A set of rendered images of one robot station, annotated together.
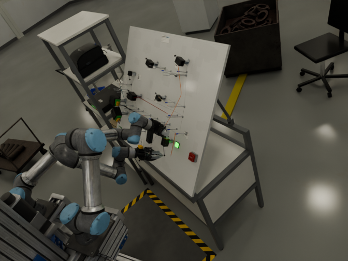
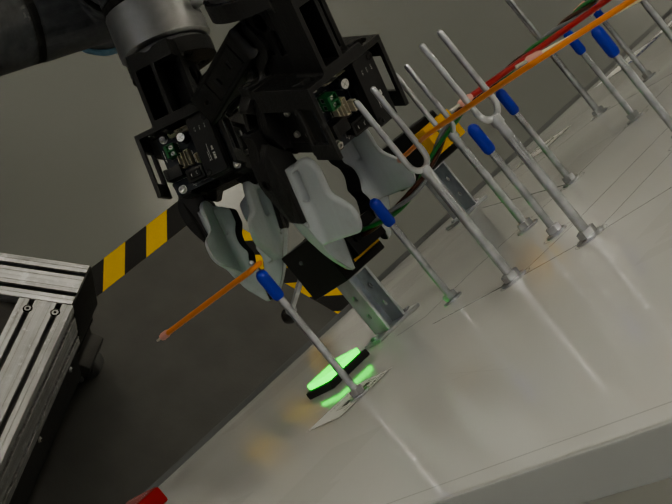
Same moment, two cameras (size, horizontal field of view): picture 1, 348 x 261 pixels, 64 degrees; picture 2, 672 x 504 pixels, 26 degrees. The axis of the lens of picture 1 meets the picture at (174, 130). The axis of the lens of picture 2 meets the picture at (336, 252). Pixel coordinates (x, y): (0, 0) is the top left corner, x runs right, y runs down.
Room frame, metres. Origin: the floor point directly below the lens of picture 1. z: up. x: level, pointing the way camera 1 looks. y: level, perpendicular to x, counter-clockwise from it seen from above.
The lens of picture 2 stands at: (1.19, -0.58, 1.88)
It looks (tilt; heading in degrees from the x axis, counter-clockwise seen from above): 44 degrees down; 62
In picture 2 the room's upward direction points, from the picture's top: straight up
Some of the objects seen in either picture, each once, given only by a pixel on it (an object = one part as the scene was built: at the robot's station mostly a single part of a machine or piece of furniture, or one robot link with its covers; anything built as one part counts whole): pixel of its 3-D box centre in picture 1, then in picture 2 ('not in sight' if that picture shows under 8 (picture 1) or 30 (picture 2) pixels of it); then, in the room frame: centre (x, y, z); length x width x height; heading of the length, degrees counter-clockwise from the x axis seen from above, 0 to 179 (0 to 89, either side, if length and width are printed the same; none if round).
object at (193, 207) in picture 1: (179, 192); not in sight; (1.51, 0.16, 0.60); 0.55 x 0.03 x 0.39; 24
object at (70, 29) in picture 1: (116, 106); not in sight; (2.69, 0.47, 0.92); 0.60 x 0.50 x 1.85; 24
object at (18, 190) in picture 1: (19, 199); not in sight; (1.36, 1.06, 1.33); 0.13 x 0.12 x 0.14; 2
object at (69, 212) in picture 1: (74, 217); not in sight; (1.04, 0.67, 1.33); 0.13 x 0.12 x 0.14; 54
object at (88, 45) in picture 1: (86, 59); not in sight; (2.58, 0.48, 1.56); 0.30 x 0.23 x 0.19; 115
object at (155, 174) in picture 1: (145, 162); not in sight; (2.02, 0.38, 0.60); 0.55 x 0.02 x 0.39; 24
